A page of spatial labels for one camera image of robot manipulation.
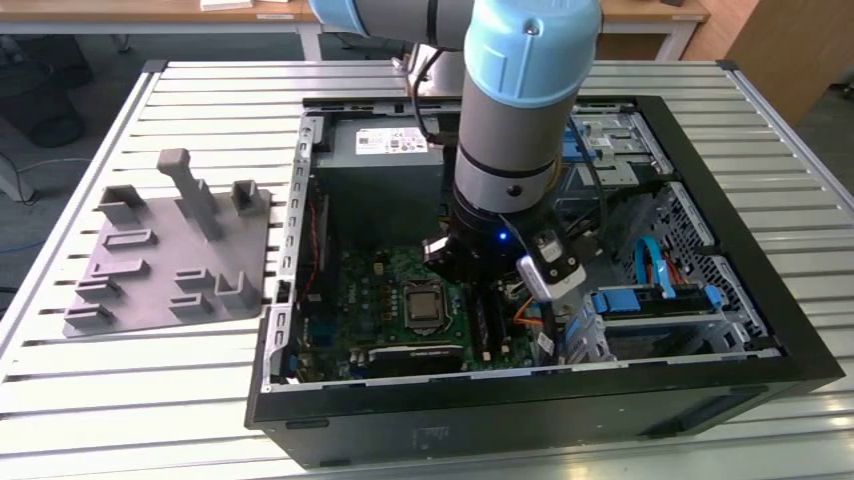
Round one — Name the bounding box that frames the black PC case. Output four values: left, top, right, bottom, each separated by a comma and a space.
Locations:
244, 94, 846, 471

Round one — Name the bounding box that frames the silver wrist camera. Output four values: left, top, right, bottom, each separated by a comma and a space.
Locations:
421, 237, 457, 274
517, 227, 589, 301

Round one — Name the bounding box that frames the wooden desk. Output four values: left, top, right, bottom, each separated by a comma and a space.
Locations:
0, 0, 713, 61

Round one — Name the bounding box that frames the grey power supply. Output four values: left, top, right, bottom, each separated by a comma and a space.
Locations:
312, 117, 462, 249

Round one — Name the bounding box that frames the black cable bundle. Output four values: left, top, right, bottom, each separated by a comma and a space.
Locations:
566, 179, 670, 251

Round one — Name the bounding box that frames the metal disk bay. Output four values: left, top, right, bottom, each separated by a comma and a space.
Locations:
559, 289, 769, 364
553, 109, 673, 221

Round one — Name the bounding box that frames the wooden cabinet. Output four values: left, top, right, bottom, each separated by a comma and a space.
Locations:
723, 0, 854, 126

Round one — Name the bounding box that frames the blue flat data wire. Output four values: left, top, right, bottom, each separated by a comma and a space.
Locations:
633, 234, 679, 301

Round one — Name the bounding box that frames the silver CPU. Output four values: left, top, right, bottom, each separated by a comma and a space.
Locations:
406, 291, 446, 322

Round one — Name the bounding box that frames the grey parts rack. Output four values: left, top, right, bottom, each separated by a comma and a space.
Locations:
62, 148, 279, 340

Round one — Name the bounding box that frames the orange wire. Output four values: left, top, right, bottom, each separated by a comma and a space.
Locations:
511, 294, 557, 327

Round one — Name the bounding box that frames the green motherboard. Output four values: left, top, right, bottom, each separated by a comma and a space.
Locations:
286, 239, 555, 381

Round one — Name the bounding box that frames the blue disk carrier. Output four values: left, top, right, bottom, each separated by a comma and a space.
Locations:
563, 119, 599, 164
590, 284, 722, 319

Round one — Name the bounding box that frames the black camera cable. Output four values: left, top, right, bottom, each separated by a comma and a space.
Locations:
407, 47, 462, 151

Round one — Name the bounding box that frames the black graphics card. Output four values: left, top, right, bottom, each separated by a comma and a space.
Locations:
363, 343, 467, 380

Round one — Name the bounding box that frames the CPU socket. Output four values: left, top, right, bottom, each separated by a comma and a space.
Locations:
398, 278, 453, 336

